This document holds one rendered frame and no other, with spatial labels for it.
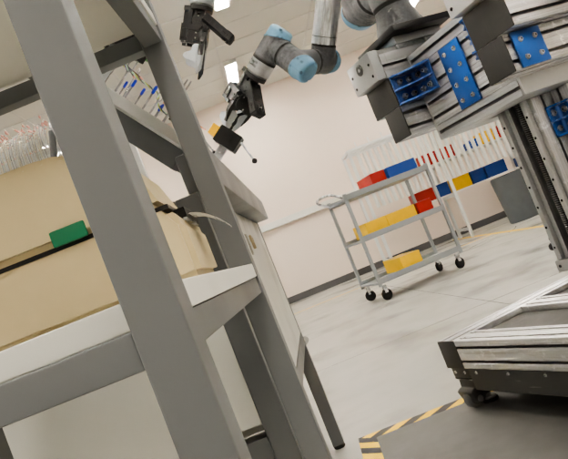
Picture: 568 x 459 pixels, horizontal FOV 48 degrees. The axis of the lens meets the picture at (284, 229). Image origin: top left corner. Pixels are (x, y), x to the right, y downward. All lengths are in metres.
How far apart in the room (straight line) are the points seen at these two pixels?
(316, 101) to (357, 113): 0.67
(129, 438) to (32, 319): 0.41
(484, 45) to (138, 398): 1.10
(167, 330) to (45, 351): 0.10
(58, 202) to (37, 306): 0.11
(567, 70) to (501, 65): 0.26
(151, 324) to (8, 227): 0.38
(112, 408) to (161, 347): 0.70
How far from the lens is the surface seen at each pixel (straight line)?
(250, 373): 1.04
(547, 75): 1.77
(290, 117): 10.23
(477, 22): 1.64
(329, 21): 1.99
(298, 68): 1.88
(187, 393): 0.40
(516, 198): 8.60
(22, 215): 0.76
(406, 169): 5.90
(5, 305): 0.76
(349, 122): 10.29
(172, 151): 1.20
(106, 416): 1.11
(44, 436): 1.15
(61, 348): 0.46
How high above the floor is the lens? 0.65
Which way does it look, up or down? 3 degrees up
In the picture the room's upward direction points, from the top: 22 degrees counter-clockwise
